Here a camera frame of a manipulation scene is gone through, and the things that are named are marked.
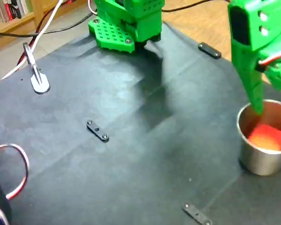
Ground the red cube block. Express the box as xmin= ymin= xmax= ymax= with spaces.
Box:
xmin=247 ymin=124 xmax=281 ymax=150

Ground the stainless steel cup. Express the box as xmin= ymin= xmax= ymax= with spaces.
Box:
xmin=236 ymin=99 xmax=281 ymax=176

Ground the black table mat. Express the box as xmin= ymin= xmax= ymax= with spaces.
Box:
xmin=0 ymin=21 xmax=281 ymax=225

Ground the silver metal clamp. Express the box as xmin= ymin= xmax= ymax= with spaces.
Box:
xmin=22 ymin=42 xmax=51 ymax=94

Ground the wooden bookshelf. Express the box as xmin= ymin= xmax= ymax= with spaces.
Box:
xmin=0 ymin=0 xmax=45 ymax=33

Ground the red book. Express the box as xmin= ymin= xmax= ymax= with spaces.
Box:
xmin=4 ymin=2 xmax=15 ymax=21

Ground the black box device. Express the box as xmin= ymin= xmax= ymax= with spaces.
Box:
xmin=0 ymin=161 xmax=13 ymax=225

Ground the red white gripper motor cable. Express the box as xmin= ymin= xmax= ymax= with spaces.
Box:
xmin=257 ymin=52 xmax=281 ymax=67

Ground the black flat bracket with screws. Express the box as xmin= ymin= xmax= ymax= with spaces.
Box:
xmin=198 ymin=42 xmax=222 ymax=60
xmin=86 ymin=120 xmax=110 ymax=143
xmin=182 ymin=203 xmax=213 ymax=225

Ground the black cable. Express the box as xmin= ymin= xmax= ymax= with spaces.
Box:
xmin=0 ymin=13 xmax=94 ymax=38
xmin=162 ymin=0 xmax=225 ymax=13

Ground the red white servo cable loop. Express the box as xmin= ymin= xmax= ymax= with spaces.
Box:
xmin=0 ymin=143 xmax=30 ymax=200

